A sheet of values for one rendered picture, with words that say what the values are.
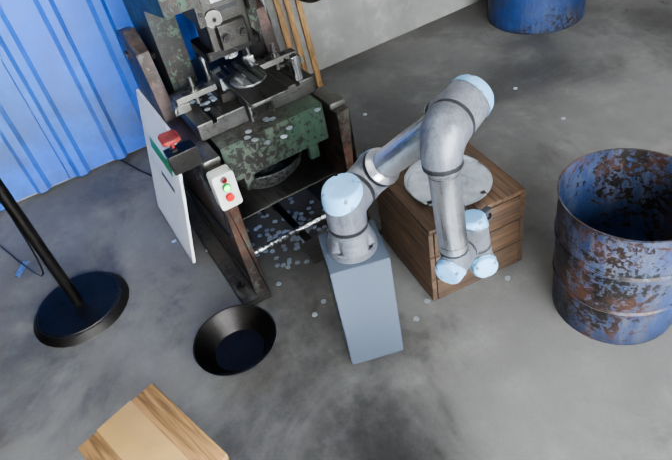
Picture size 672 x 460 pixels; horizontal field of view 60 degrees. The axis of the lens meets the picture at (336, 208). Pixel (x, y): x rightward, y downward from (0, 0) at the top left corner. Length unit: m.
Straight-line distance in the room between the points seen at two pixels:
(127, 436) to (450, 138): 1.11
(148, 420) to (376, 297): 0.72
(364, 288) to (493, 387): 0.52
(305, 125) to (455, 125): 0.86
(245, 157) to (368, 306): 0.65
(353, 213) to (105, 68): 1.92
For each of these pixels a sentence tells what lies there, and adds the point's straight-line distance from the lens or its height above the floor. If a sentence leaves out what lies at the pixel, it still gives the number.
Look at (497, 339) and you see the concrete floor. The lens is 2.05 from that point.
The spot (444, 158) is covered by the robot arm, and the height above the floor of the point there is 0.88.
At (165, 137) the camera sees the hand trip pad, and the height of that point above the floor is 0.76.
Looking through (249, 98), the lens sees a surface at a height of 0.78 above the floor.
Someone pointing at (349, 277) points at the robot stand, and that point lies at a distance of 1.70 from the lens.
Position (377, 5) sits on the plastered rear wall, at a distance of 3.81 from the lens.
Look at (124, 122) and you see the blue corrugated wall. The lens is 3.32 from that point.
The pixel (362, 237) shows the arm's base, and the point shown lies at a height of 0.52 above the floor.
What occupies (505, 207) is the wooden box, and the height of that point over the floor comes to 0.30.
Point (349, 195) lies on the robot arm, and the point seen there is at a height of 0.67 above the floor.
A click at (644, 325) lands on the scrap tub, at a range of 2.03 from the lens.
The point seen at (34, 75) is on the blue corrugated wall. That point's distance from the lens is 3.14.
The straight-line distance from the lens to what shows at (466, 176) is 2.07.
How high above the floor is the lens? 1.65
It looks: 40 degrees down
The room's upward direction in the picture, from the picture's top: 12 degrees counter-clockwise
